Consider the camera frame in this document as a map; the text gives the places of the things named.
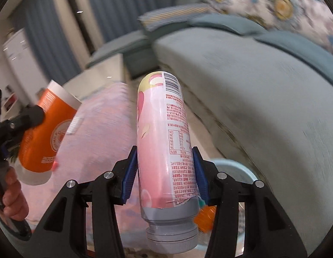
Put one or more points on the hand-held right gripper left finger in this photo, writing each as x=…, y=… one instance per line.
x=128, y=177

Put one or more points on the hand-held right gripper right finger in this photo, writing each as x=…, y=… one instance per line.
x=201, y=177

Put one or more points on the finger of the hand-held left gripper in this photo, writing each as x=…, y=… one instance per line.
x=29, y=118
x=6, y=147

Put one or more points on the orange wipes canister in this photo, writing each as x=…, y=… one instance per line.
x=45, y=145

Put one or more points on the light blue plastic basket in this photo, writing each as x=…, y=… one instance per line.
x=233, y=168

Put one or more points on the orange snack packet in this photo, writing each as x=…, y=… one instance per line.
x=206, y=219

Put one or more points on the pink drink bottle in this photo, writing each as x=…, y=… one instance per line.
x=166, y=153

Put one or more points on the person's left hand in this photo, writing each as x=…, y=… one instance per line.
x=17, y=201

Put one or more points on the white standing air conditioner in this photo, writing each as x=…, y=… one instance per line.
x=24, y=64

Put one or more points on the blue curtain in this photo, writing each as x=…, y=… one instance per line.
x=128, y=5
x=45, y=35

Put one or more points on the white coffee table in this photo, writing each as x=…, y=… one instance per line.
x=102, y=70

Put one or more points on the blue-grey sofa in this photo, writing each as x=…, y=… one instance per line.
x=249, y=99

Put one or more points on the blue flat cushion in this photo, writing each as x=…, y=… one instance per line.
x=225, y=23
x=303, y=51

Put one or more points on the floral cushion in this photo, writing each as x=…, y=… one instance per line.
x=236, y=1
x=298, y=8

